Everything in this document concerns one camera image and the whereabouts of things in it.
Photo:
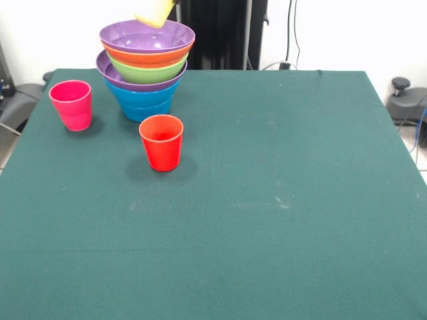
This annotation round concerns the yellow plastic cup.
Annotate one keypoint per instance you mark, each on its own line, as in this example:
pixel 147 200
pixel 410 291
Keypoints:
pixel 155 13

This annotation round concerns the purple plastic bowl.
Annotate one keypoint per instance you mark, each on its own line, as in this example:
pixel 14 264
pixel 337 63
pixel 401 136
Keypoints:
pixel 146 38
pixel 105 68

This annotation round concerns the orange plastic bowl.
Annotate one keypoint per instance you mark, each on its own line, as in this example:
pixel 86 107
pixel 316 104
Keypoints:
pixel 146 57

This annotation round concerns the green plastic bowl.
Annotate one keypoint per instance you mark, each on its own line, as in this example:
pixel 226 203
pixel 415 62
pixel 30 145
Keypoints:
pixel 146 73

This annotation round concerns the large blue plastic bowl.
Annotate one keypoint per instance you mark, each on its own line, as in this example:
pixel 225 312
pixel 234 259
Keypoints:
pixel 143 98

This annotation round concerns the red plastic cup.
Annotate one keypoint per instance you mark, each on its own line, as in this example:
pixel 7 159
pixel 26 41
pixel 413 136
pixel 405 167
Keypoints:
pixel 163 150

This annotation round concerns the small teal plastic bowl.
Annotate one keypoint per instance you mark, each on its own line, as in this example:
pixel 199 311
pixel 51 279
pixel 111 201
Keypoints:
pixel 146 115

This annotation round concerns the pink plastic cup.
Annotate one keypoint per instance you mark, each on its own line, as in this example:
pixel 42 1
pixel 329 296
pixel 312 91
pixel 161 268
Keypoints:
pixel 71 106

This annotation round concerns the grey equipment base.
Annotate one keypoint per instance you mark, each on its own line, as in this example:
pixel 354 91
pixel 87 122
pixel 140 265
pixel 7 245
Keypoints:
pixel 20 100

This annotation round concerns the dark green tablecloth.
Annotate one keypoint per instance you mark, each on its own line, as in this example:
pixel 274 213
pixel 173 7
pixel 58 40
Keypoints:
pixel 233 216

